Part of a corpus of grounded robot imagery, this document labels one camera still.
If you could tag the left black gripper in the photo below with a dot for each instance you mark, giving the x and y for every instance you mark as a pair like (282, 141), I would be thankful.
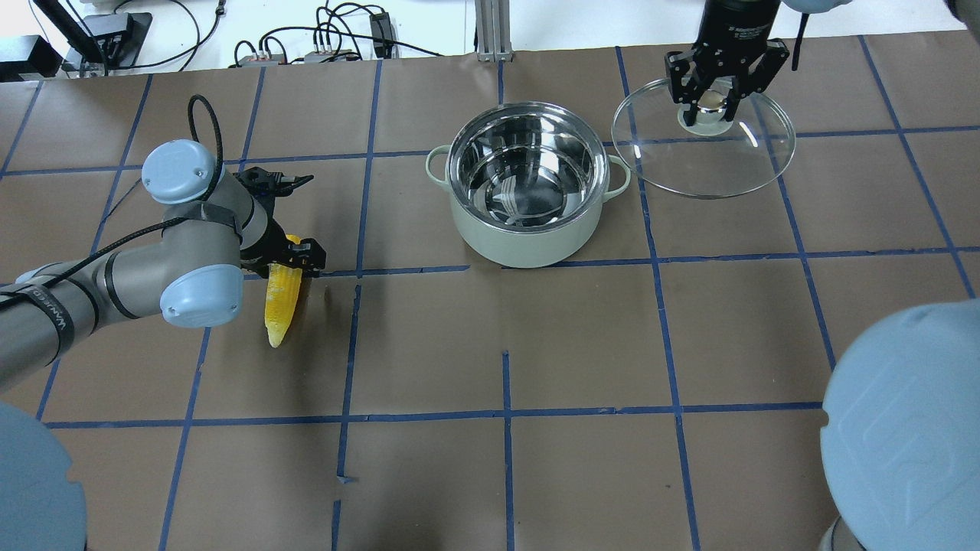
(266, 246)

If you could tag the black power adapter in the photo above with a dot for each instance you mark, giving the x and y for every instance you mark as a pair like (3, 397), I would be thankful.
(383, 35)

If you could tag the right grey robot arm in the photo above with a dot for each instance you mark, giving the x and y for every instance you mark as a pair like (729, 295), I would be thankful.
(833, 390)

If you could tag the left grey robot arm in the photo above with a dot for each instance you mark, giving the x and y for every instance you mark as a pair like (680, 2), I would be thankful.
(217, 225)

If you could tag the yellow corn cob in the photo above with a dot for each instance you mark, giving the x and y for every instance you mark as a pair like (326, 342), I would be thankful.
(282, 294)

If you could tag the glass pot lid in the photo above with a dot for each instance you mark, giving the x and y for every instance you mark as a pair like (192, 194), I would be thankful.
(714, 159)

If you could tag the pale green cooking pot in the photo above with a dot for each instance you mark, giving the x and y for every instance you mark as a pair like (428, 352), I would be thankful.
(526, 183)

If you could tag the aluminium frame post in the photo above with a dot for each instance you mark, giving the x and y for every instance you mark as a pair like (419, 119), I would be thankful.
(493, 31)

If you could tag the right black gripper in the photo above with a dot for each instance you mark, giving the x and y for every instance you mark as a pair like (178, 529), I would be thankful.
(736, 28)

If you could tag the small usb hub box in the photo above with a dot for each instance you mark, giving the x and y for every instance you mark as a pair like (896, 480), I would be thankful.
(320, 57)

